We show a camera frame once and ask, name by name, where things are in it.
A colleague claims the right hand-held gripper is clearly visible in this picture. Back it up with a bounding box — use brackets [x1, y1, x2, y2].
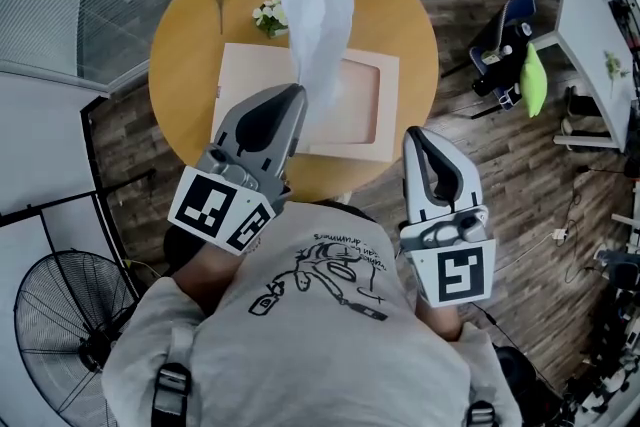
[398, 126, 497, 309]

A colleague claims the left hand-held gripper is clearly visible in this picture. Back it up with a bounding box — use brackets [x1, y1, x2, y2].
[167, 83, 309, 257]

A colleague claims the white sheet of paper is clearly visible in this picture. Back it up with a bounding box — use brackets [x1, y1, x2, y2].
[258, 0, 357, 111]

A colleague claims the person's left forearm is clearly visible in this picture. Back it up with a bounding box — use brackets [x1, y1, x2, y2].
[175, 234, 262, 317]

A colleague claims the person's right forearm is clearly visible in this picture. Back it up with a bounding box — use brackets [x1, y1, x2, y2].
[412, 297, 465, 344]

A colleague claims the white artificial flower bunch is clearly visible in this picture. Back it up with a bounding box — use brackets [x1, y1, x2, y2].
[251, 0, 292, 40]

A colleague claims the green pillow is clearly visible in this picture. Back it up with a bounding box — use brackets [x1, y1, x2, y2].
[519, 42, 549, 119]

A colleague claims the small artificial flower sprig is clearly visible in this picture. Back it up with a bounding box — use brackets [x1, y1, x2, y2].
[603, 49, 632, 99]

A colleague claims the person's gray printed t-shirt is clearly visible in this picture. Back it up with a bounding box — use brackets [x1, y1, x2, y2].
[101, 200, 524, 427]

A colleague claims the black bag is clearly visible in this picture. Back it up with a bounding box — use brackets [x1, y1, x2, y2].
[493, 343, 569, 427]

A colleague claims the white desk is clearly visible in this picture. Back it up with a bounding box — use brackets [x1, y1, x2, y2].
[530, 0, 637, 154]

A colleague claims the black floor fan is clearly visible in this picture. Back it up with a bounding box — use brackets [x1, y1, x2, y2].
[13, 249, 142, 427]

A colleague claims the black floor cable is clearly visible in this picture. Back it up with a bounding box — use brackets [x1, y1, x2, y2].
[554, 164, 626, 286]

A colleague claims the black metal frame stand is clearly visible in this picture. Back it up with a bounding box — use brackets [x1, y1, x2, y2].
[0, 94, 157, 301]

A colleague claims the gray harness strap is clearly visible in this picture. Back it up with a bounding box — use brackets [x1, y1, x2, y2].
[151, 361, 192, 427]
[466, 398, 497, 427]

